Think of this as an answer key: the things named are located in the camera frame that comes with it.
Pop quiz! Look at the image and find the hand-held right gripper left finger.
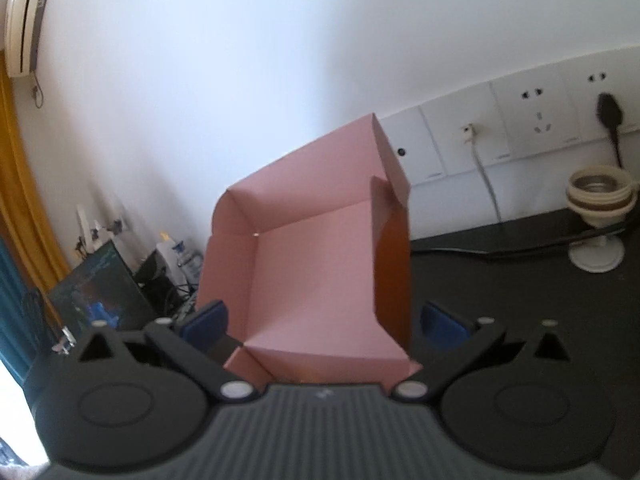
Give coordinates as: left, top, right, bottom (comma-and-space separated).
75, 300, 253, 403

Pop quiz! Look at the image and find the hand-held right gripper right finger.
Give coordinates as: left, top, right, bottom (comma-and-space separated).
391, 301, 572, 403

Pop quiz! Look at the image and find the pink cardboard box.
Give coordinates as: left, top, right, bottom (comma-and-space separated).
197, 112, 424, 391

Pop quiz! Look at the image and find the black desktop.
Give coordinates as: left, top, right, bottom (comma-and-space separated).
22, 205, 640, 480

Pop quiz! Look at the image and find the black pouch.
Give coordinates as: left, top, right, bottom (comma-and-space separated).
135, 250, 181, 311

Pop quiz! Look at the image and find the clear bottle with blue cap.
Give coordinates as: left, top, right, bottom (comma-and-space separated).
172, 240, 204, 281

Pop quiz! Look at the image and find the teal curtain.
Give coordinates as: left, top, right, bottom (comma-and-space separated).
0, 235, 56, 386

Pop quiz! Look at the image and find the yellow curtain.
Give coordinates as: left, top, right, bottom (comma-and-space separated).
0, 50, 71, 291

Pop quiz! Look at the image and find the white air conditioner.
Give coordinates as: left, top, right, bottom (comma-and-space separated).
5, 0, 59, 79

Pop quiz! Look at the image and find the white network cable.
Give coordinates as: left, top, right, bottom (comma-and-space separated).
462, 125, 504, 224

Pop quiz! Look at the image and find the white wall panel round port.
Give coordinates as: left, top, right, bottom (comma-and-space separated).
380, 107, 446, 196

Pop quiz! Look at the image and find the white wall panel network jack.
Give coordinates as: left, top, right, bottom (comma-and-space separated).
420, 82, 511, 176

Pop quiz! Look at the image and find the black wall plug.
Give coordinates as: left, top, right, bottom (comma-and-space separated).
596, 92, 626, 169

